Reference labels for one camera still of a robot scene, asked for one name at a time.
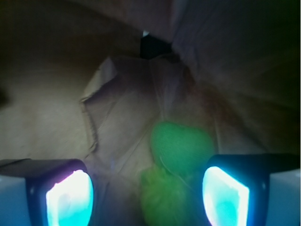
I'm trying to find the green plush animal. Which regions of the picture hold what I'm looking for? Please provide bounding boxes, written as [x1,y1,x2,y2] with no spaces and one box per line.
[141,121,214,226]

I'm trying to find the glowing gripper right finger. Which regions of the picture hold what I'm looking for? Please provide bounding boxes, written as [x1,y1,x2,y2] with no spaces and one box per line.
[202,153,301,226]

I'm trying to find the brown paper bag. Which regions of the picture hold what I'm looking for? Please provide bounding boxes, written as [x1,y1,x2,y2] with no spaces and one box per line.
[0,0,301,226]

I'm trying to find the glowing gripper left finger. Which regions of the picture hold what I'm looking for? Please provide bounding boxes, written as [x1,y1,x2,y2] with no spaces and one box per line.
[0,159,94,226]

